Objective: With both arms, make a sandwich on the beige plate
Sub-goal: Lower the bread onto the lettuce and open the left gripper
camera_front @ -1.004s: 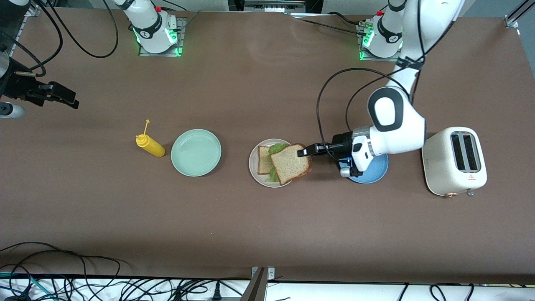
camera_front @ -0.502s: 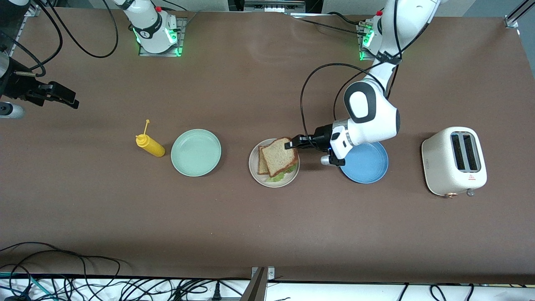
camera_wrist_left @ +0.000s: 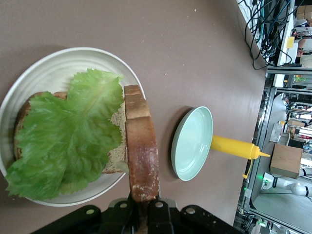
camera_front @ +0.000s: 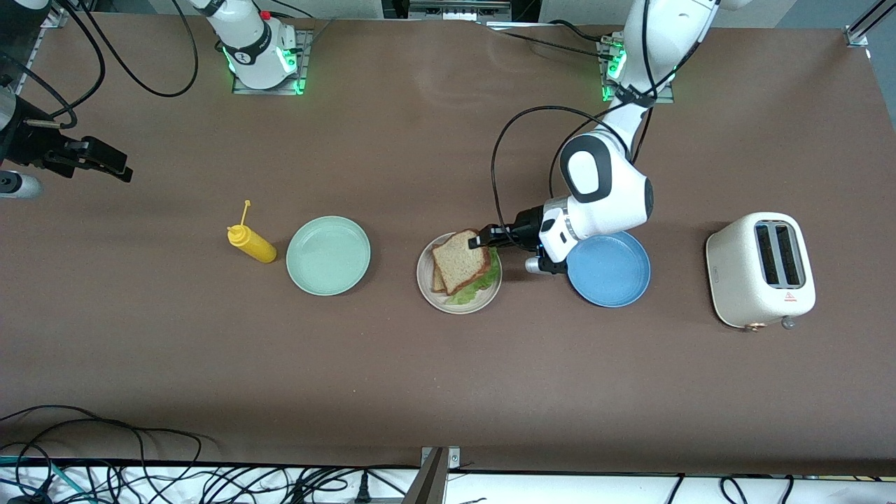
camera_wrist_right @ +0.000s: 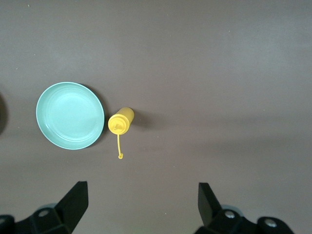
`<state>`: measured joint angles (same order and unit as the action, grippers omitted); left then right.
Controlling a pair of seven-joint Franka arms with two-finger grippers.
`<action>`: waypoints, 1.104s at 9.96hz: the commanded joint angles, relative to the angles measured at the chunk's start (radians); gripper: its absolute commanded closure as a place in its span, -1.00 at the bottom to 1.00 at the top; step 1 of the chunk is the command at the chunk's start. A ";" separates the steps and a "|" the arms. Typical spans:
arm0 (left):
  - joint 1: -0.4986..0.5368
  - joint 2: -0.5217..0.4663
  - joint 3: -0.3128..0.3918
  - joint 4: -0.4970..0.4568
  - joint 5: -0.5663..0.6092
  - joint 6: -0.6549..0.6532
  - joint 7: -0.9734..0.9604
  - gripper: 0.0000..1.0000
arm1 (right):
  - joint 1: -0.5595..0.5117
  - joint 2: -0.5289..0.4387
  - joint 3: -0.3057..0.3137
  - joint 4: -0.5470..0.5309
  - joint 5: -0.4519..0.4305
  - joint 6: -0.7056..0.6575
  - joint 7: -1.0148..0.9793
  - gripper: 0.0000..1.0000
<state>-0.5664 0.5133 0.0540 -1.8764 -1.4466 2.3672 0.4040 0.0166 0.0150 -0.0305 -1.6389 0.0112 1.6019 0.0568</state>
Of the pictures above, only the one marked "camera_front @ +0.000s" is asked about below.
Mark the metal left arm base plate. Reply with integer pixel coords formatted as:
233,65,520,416
597,38,676,104

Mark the white two-slot toaster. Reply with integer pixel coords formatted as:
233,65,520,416
706,212,818,331

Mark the small aluminium corner bracket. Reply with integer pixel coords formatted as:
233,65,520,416
420,446,461,471

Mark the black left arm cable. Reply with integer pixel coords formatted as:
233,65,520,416
490,0,722,233

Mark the yellow mustard squeeze bottle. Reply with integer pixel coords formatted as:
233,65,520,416
227,200,278,265

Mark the black corrugated base cable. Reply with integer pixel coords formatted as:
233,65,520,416
490,21,617,60

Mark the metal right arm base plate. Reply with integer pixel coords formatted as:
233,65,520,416
231,28,314,95

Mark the grey metal equipment frame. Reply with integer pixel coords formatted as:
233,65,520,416
381,0,512,22

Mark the dark metal beam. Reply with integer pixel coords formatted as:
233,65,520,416
402,448,449,504

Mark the aluminium frame rail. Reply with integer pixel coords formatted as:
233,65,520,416
21,0,79,81
843,0,896,48

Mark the beige plate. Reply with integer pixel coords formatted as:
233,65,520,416
416,232,503,315

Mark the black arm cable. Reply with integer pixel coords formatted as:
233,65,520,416
0,0,200,130
490,0,722,233

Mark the blue plate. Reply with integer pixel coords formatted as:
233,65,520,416
566,230,652,309

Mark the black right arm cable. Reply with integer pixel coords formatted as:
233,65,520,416
0,0,200,130

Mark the green lettuce leaf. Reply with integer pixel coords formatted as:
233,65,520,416
447,246,502,306

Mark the black looped floor cable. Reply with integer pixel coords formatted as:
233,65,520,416
0,405,204,466

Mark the teal floor cable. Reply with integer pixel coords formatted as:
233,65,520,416
0,455,92,504

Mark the mint green plate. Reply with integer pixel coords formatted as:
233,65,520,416
286,216,372,297

